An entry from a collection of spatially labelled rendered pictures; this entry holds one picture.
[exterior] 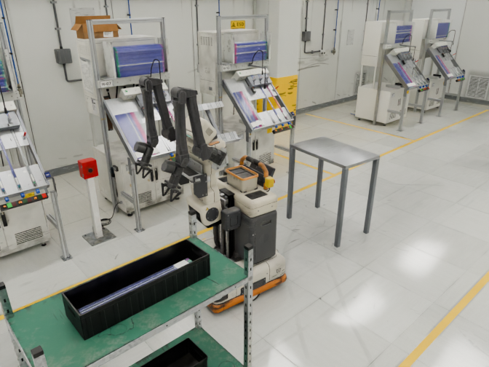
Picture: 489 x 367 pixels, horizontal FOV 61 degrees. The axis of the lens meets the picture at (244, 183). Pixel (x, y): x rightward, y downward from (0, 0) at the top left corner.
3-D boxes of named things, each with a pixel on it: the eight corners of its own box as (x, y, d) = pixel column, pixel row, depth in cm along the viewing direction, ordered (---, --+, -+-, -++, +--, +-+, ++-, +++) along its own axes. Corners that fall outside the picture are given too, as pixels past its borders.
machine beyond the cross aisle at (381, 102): (426, 123, 753) (447, 10, 676) (402, 132, 703) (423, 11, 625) (361, 109, 846) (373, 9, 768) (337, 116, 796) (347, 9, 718)
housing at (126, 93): (164, 97, 436) (168, 88, 425) (121, 104, 406) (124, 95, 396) (161, 91, 438) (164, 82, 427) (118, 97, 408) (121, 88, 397)
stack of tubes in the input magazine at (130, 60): (165, 72, 418) (163, 44, 407) (118, 78, 387) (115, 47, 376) (158, 70, 427) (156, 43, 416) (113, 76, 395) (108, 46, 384)
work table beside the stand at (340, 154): (337, 247, 376) (346, 166, 343) (286, 218, 428) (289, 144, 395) (369, 232, 400) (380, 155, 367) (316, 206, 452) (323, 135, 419)
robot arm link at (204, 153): (199, 84, 225) (189, 81, 233) (177, 91, 219) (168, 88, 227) (212, 157, 247) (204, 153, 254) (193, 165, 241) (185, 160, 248)
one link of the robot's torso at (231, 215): (220, 218, 312) (219, 188, 302) (241, 234, 291) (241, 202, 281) (188, 228, 298) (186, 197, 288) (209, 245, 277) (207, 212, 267)
